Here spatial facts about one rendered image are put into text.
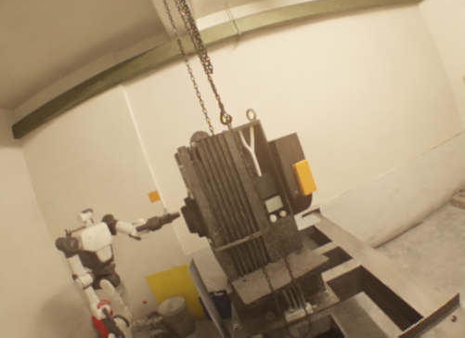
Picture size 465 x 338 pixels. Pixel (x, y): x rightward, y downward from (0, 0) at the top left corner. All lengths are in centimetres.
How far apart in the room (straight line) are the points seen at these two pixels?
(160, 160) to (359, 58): 233
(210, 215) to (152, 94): 163
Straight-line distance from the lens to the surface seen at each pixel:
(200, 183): 122
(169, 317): 258
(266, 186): 133
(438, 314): 112
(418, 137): 329
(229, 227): 128
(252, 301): 114
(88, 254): 191
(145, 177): 249
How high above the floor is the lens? 152
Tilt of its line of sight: 3 degrees down
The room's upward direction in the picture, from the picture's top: 21 degrees counter-clockwise
